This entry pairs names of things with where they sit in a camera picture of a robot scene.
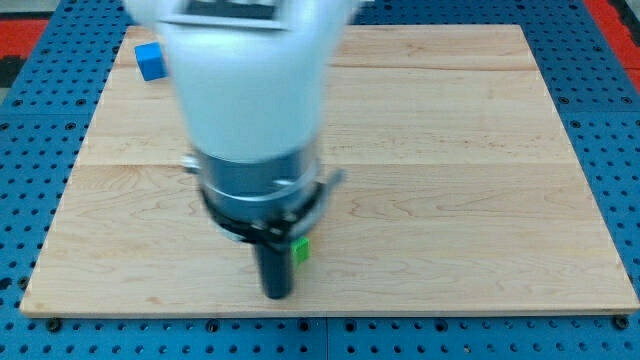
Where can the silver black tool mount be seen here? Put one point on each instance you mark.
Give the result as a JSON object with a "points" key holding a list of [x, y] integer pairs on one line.
{"points": [[276, 200]]}

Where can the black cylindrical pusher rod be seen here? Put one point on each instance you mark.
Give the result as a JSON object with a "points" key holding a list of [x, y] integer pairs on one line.
{"points": [[276, 269]]}

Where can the green star block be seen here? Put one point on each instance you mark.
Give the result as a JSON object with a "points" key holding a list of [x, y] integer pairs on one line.
{"points": [[300, 251]]}

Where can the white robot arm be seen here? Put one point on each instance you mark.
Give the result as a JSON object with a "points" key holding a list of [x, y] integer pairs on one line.
{"points": [[249, 77]]}

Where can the blue cube block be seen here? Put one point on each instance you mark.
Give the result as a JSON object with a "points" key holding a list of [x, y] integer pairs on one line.
{"points": [[150, 61]]}

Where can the wooden board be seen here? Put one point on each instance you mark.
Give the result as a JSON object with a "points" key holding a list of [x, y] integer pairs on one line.
{"points": [[463, 196]]}

